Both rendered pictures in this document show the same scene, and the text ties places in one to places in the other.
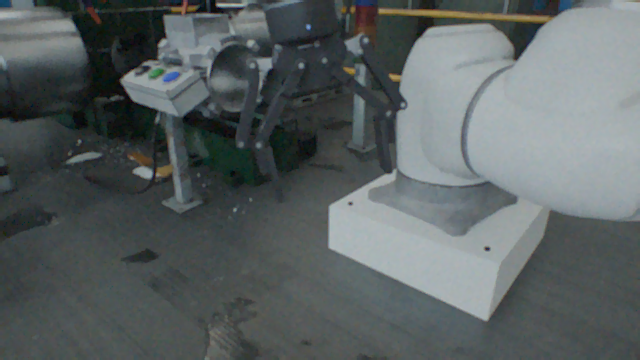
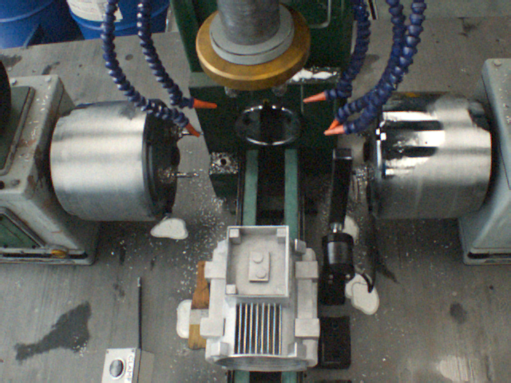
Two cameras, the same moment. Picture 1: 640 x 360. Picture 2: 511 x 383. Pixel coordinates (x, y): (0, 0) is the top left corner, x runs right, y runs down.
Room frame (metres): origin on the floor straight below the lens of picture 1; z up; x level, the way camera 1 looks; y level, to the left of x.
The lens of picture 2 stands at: (0.94, 0.02, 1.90)
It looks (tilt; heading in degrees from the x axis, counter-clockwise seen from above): 60 degrees down; 61
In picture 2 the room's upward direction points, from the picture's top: 11 degrees counter-clockwise
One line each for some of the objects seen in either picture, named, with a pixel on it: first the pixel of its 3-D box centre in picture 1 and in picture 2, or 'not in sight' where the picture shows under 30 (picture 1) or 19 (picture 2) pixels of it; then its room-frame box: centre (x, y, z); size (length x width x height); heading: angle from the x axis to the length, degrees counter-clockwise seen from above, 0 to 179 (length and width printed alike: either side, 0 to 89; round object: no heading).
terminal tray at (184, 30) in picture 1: (197, 31); (259, 268); (1.08, 0.29, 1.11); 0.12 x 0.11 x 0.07; 49
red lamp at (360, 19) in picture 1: (366, 15); not in sight; (1.11, -0.12, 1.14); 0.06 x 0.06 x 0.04
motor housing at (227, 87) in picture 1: (211, 72); (263, 307); (1.05, 0.26, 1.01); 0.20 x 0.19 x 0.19; 49
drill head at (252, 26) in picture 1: (240, 40); (433, 155); (1.49, 0.27, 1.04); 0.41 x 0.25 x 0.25; 138
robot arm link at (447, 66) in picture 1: (456, 101); not in sight; (0.62, -0.21, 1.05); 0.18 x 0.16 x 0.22; 27
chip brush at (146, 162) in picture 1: (151, 163); (201, 303); (0.97, 0.42, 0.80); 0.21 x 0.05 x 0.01; 50
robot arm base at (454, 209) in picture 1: (450, 180); not in sight; (0.64, -0.22, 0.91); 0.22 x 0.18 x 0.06; 130
